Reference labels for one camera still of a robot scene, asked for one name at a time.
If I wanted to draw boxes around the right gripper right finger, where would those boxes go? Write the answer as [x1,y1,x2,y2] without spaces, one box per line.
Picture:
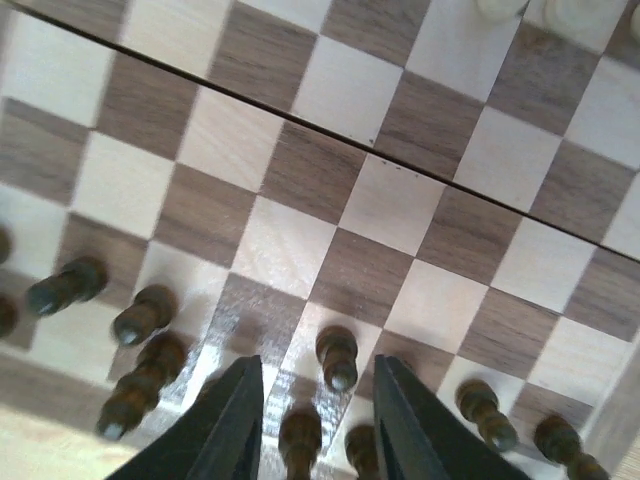
[373,354,528,480]

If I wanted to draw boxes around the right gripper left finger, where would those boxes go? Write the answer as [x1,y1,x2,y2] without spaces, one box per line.
[117,355,263,479]

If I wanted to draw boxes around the dark queen piece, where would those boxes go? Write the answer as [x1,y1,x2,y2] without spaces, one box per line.
[345,425,380,480]

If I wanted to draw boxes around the dark pawn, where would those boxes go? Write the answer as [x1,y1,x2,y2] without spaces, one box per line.
[0,294,18,338]
[26,256,108,317]
[455,379,519,453]
[112,284,178,347]
[315,325,358,393]
[534,414,610,480]

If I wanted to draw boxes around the dark tall piece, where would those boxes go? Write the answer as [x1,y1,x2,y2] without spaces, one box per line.
[278,407,322,480]

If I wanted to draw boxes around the dark chess piece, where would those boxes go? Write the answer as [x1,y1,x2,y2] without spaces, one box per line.
[0,227,11,264]

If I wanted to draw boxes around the wooden chess board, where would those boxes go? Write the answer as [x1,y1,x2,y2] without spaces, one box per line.
[1,1,639,479]

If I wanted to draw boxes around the white chess pieces row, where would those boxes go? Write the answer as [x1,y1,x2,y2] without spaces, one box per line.
[474,0,640,36]

